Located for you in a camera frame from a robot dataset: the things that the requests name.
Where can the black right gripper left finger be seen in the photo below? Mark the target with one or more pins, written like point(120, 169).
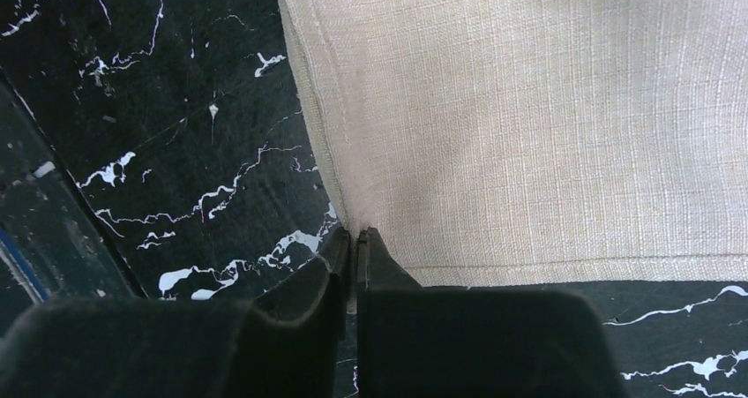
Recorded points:
point(280, 344)

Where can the beige cloth napkin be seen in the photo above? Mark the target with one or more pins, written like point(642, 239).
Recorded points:
point(511, 142)

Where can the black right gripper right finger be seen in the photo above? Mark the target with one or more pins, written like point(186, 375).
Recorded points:
point(416, 341)

